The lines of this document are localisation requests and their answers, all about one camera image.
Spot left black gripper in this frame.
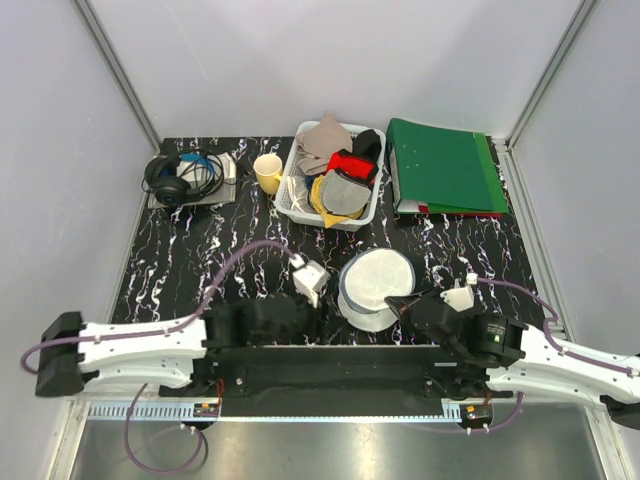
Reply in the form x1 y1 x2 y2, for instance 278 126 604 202
253 285 347 349

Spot white mesh laundry bag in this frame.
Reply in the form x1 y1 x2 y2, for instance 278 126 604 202
337 248 416 333

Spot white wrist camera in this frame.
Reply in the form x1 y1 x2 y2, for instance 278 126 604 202
440 273 478 312
289 254 330 308

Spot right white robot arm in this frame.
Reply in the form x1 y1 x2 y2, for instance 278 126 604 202
385 286 639 429

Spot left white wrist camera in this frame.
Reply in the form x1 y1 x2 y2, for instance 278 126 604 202
289 254 330 308

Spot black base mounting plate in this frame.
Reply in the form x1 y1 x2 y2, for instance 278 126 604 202
159 345 488 418

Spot green ring binder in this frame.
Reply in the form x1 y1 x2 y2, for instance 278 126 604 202
386 118 509 217

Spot black headphones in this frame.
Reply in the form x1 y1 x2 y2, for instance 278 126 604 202
141 149 225 206

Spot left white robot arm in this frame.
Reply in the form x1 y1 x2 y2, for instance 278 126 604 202
35 294 323 398

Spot white plastic laundry basket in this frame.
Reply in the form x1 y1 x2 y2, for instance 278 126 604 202
275 113 386 232

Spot yellow mug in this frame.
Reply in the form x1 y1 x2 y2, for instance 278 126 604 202
253 154 283 195

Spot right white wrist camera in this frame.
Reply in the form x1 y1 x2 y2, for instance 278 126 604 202
440 273 478 312

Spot silver tray with items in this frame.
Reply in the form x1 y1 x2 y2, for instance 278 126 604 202
146 151 238 209

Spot yellow garment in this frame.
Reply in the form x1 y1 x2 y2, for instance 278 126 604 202
309 175 365 228

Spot red and black garment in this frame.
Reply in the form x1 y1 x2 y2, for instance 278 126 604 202
326 149 379 186

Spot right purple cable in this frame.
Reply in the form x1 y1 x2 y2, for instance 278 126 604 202
469 277 640 436

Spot beige garment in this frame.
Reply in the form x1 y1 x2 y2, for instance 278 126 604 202
296 112 353 176

